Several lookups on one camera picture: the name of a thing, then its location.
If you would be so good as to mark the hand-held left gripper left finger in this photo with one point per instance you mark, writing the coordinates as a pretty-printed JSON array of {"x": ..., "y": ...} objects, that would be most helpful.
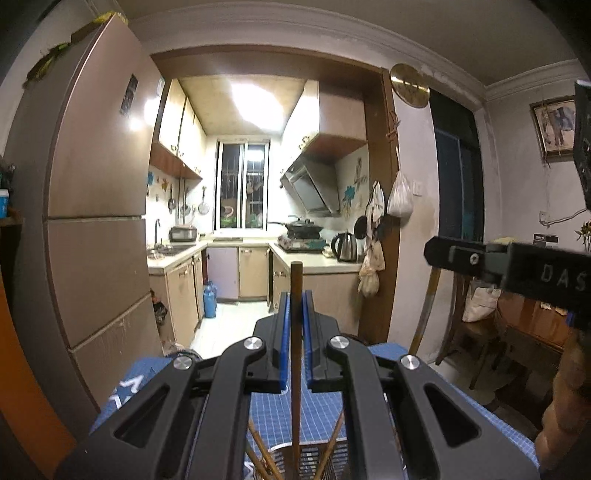
[{"x": 284, "y": 346}]

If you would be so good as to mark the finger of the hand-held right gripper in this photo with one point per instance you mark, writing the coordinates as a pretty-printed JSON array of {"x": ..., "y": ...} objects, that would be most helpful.
[{"x": 461, "y": 258}]

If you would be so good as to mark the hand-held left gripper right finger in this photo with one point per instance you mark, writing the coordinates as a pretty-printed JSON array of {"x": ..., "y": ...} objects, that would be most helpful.
[{"x": 309, "y": 346}]

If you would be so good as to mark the blue perforated utensil holder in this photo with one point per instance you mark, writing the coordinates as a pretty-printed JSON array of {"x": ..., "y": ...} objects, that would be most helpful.
[{"x": 314, "y": 461}]

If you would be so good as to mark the black product box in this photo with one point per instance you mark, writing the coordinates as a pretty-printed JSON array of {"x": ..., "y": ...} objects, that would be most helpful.
[{"x": 545, "y": 239}]

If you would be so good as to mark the white tote bag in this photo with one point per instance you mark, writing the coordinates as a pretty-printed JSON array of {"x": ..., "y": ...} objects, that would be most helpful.
[{"x": 480, "y": 302}]

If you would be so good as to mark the dried flower bouquet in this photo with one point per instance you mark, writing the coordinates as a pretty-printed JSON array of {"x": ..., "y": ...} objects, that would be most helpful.
[{"x": 586, "y": 235}]

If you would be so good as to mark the dark wooden chair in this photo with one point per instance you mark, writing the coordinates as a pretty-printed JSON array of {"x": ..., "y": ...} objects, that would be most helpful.
[{"x": 466, "y": 332}]

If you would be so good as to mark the beige kitchen base cabinets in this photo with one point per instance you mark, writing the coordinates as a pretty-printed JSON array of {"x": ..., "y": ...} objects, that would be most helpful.
[{"x": 240, "y": 277}]

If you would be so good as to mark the blue floor water bottle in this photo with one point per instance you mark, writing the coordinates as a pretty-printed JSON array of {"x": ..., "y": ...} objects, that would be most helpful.
[{"x": 210, "y": 300}]

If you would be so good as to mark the white hanging plastic bag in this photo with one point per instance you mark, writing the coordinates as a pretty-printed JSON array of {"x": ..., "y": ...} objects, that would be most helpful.
[{"x": 400, "y": 196}]

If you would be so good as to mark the dark room window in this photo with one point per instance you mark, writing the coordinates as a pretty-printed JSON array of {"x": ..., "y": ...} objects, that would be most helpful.
[{"x": 457, "y": 170}]

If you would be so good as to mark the hanging cloth bags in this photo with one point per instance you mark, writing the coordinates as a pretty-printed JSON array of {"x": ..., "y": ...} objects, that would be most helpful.
[{"x": 374, "y": 240}]

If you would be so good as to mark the gas stove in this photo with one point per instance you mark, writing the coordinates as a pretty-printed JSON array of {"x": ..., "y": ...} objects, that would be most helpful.
[{"x": 300, "y": 243}]

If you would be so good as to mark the steel electric kettle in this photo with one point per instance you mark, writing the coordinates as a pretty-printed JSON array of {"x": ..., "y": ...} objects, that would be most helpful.
[{"x": 346, "y": 247}]

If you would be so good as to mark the black wok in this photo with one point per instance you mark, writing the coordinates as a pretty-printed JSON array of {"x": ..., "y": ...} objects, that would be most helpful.
[{"x": 298, "y": 227}]

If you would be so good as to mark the framed elephant picture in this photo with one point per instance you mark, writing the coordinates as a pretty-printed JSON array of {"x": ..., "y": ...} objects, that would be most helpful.
[{"x": 554, "y": 129}]

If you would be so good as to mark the steel range hood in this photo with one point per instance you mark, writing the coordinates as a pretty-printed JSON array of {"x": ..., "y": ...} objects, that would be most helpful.
[{"x": 311, "y": 189}]

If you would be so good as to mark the hanging round strainer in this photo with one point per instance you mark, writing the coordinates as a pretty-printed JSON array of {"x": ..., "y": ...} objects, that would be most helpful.
[{"x": 203, "y": 207}]

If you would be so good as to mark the barred kitchen window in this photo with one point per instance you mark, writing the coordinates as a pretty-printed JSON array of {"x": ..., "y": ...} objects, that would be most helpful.
[{"x": 242, "y": 184}]

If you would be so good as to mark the hanging metal ladle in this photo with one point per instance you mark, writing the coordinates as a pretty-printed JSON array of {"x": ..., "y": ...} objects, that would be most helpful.
[{"x": 184, "y": 207}]

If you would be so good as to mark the kitchen faucet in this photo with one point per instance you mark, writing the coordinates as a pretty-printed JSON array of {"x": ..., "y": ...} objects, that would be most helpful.
[{"x": 157, "y": 230}]

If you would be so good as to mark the blue star print tablecloth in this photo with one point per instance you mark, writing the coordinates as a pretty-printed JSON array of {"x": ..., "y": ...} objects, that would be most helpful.
[{"x": 489, "y": 434}]

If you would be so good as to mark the kitchen ceiling light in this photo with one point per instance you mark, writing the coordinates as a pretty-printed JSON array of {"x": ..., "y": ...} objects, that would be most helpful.
[{"x": 258, "y": 99}]

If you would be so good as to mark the grey refrigerator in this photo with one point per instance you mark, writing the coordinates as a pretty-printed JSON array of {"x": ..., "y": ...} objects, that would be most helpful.
[{"x": 92, "y": 184}]

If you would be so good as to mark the orange wooden cabinet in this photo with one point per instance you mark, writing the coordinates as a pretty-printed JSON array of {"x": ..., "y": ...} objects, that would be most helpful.
[{"x": 23, "y": 406}]

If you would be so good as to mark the dark fridge magnet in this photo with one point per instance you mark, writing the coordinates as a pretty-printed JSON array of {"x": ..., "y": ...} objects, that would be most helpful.
[{"x": 129, "y": 94}]

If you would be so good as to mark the yellow green bundle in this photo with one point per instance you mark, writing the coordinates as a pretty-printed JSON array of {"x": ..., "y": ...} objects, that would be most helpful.
[{"x": 51, "y": 57}]

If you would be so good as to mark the white wall switch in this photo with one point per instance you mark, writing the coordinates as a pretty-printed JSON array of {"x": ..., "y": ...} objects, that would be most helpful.
[{"x": 418, "y": 187}]

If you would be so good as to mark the gold wall clock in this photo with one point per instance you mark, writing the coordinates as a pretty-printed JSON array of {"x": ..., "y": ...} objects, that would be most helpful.
[{"x": 410, "y": 85}]

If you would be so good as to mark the brown kitchen wall cabinet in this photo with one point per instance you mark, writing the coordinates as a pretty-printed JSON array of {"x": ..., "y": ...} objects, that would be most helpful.
[{"x": 332, "y": 120}]

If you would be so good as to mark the cream kitchen wall cabinets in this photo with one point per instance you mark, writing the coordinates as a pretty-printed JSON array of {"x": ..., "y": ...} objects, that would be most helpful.
[{"x": 178, "y": 134}]

